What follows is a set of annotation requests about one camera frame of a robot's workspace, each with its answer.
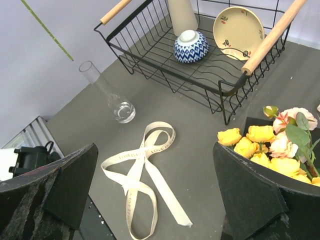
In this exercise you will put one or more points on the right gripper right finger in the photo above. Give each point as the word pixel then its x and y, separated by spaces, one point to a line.
pixel 262 204

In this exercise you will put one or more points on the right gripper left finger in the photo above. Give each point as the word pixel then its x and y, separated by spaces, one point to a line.
pixel 47 203

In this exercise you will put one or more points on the pink peony stem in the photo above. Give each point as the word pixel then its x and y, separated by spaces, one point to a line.
pixel 293 136

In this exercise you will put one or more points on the large peach peony stem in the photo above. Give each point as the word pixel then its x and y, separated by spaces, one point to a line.
pixel 47 30

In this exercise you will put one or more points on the black wrapping paper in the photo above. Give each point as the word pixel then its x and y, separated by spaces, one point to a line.
pixel 258 130

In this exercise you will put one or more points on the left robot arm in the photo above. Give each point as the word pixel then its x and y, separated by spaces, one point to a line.
pixel 18 161

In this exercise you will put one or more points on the clear glass vase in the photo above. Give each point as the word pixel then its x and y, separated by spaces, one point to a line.
pixel 122 109

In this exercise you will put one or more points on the yellow rose bunch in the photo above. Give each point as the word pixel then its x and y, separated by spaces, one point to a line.
pixel 260 153

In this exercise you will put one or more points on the blue white patterned bowl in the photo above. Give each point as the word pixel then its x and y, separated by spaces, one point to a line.
pixel 190 47

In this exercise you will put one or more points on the cream floral plate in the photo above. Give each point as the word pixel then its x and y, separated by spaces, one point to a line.
pixel 238 32

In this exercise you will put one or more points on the beige paper cup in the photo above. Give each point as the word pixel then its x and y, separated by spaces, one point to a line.
pixel 182 16

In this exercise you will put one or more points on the black wire dish rack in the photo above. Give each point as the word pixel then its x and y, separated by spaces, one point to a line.
pixel 211 51

